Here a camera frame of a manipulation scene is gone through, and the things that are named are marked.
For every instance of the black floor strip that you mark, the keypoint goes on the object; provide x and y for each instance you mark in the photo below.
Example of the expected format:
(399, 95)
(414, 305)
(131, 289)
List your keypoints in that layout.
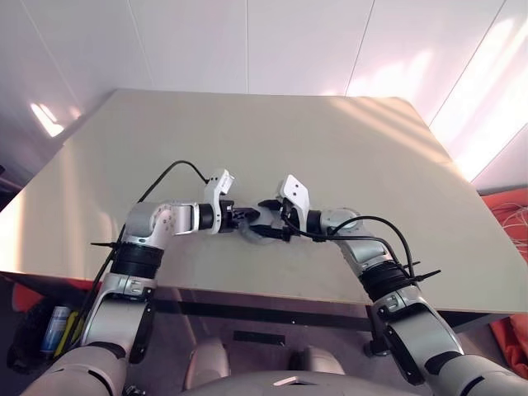
(259, 337)

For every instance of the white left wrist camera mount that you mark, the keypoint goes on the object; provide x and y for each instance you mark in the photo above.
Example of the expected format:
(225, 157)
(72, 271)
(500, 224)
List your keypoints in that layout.
(214, 185)

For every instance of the rounded grey robot foot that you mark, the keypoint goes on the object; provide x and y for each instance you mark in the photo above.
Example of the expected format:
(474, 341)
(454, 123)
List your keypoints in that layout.
(208, 363)
(319, 361)

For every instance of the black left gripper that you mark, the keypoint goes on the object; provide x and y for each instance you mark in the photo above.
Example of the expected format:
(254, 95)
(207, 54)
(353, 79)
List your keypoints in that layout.
(229, 214)

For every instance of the rounded grey left robot foot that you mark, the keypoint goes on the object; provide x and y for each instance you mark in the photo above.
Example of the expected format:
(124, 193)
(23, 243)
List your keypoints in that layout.
(208, 363)

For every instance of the blue spray can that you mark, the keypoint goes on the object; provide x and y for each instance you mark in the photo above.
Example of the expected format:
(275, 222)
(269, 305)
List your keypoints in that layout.
(55, 330)

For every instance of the grey robot torso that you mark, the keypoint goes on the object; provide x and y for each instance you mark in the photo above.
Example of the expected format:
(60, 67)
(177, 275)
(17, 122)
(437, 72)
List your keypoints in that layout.
(268, 383)

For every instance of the rounded grey right robot foot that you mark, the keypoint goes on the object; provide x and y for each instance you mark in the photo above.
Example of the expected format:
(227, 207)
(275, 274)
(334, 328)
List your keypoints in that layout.
(319, 361)

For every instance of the black table frame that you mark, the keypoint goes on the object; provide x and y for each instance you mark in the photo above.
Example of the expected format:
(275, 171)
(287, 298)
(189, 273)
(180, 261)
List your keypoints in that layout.
(288, 313)

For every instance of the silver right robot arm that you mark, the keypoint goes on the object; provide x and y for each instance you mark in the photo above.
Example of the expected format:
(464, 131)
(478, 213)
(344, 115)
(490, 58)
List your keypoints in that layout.
(367, 251)

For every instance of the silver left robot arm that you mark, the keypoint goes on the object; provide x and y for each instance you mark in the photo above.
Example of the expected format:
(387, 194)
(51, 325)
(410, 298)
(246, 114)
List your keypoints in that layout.
(152, 222)

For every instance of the orange red cloth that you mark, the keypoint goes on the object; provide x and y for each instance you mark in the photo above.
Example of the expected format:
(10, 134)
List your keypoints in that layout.
(24, 299)

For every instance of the orange floor mat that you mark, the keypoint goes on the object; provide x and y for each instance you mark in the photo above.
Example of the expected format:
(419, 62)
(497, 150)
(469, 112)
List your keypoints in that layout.
(505, 206)

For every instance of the black bag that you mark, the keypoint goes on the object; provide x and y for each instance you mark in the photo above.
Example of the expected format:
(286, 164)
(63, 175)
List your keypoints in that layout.
(24, 342)

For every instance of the motor stator copper windings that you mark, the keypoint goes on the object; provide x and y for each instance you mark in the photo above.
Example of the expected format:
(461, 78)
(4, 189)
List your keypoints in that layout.
(248, 236)

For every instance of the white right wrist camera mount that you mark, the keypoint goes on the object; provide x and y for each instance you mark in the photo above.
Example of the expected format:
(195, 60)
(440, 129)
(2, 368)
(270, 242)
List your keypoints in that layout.
(295, 189)

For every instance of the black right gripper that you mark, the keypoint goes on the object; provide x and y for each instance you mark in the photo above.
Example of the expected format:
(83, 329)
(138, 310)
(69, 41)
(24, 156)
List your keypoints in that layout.
(290, 222)

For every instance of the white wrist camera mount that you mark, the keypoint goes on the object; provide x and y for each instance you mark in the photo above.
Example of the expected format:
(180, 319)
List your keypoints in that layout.
(214, 185)
(295, 189)

